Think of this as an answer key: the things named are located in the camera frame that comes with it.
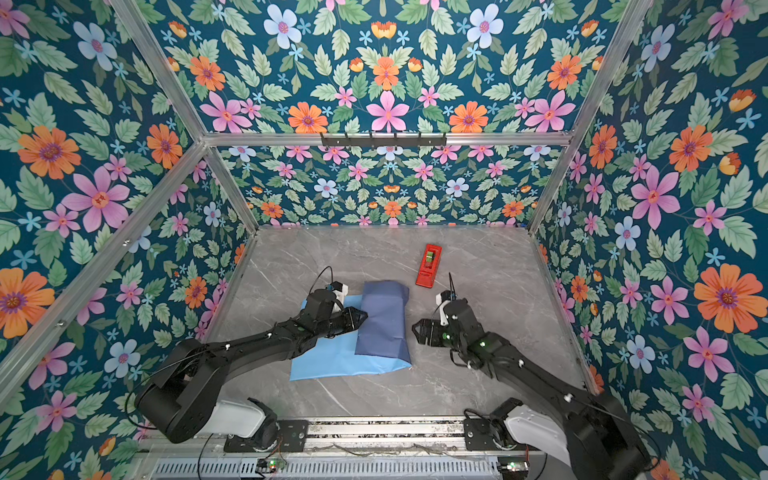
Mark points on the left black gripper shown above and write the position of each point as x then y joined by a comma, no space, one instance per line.
351,315

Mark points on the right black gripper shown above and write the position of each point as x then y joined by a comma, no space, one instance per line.
425,325

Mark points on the light blue wrapping paper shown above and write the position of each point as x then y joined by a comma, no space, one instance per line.
379,346

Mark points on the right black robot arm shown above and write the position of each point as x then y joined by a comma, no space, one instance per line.
593,434

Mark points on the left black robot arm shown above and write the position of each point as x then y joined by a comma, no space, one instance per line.
182,398

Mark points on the red tape dispenser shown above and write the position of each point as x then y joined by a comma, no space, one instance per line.
426,276

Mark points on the white ventilation grille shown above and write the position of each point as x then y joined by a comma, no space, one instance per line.
328,468

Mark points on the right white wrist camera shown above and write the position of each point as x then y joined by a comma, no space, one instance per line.
442,300

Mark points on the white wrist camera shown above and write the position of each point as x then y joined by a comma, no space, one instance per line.
442,300
340,290

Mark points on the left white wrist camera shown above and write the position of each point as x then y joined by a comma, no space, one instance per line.
340,290

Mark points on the aluminium front mounting rail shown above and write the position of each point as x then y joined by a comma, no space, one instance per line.
435,435

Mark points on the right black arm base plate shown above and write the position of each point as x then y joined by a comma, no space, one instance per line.
483,434

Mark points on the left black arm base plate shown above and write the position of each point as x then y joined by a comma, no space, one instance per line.
285,436

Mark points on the black hook rail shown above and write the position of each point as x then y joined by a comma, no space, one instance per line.
370,140

